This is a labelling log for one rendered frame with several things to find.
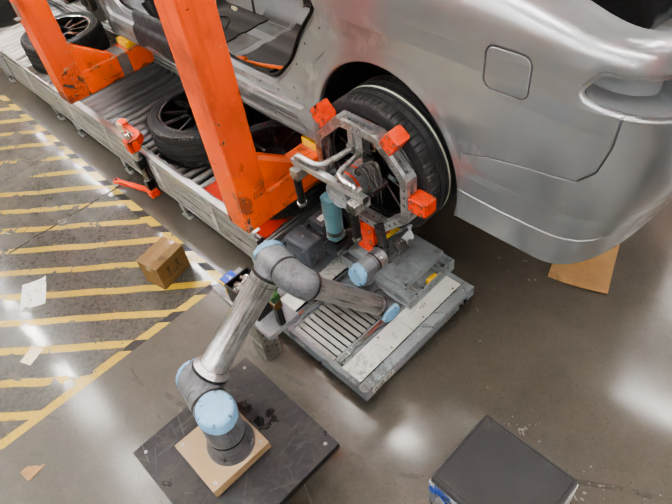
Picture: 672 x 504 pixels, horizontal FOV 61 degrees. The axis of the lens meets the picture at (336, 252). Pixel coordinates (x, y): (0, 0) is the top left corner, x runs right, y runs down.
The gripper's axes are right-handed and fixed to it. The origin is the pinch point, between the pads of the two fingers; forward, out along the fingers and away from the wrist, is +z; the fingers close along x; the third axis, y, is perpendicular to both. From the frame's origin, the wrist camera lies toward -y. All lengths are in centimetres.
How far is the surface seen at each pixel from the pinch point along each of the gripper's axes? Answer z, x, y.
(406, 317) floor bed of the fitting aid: -9, -36, 43
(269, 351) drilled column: -68, -65, 16
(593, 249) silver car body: 17, 66, 38
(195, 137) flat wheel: -12, -122, -102
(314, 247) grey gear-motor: -22, -49, -13
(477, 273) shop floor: 43, -37, 53
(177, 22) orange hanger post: -44, 20, -114
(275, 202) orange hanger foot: -25, -49, -42
